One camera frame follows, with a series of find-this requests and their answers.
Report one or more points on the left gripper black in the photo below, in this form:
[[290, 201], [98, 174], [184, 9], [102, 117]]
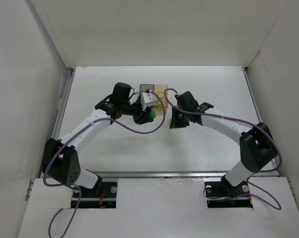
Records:
[[141, 117]]

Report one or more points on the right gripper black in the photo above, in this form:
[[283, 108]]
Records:
[[178, 120]]

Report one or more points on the dark green lego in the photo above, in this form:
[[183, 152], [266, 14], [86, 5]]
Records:
[[152, 115]]

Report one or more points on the lime lego brick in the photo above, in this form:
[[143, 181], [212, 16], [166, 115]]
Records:
[[161, 95]]

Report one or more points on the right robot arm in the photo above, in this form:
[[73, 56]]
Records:
[[256, 145]]

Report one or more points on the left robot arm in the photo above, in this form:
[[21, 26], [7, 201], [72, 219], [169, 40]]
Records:
[[61, 156]]

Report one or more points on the grey transparent container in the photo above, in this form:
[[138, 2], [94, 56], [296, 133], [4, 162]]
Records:
[[146, 87]]

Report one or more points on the orange transparent container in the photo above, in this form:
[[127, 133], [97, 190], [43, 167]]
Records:
[[158, 108]]

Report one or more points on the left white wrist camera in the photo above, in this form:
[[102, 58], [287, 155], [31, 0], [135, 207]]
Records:
[[147, 99]]

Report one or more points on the aluminium rail front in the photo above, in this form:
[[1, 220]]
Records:
[[160, 174]]

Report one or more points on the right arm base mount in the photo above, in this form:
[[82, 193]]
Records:
[[221, 195]]

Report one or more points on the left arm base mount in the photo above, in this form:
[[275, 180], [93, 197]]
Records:
[[105, 198]]

